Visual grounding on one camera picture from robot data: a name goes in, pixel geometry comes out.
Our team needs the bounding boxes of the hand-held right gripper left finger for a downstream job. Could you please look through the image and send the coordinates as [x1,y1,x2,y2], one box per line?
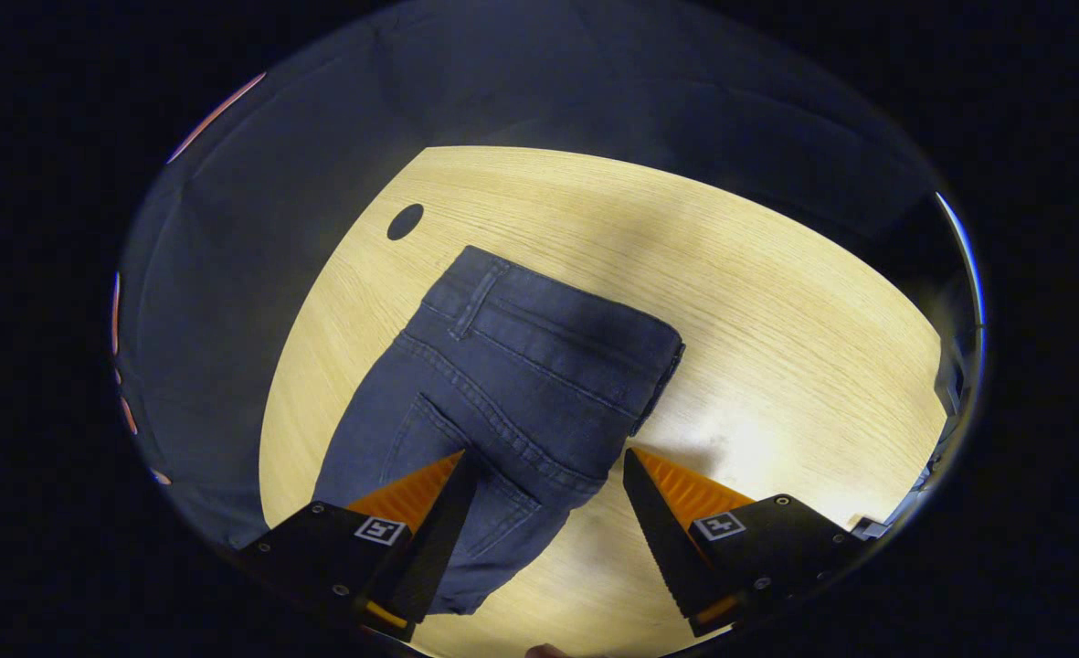
[239,448,481,641]

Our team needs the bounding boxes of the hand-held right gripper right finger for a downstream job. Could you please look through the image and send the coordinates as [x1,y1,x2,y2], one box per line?
[623,448,869,638]

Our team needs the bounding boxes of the dark grey jeans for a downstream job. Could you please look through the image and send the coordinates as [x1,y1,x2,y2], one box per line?
[312,245,686,615]

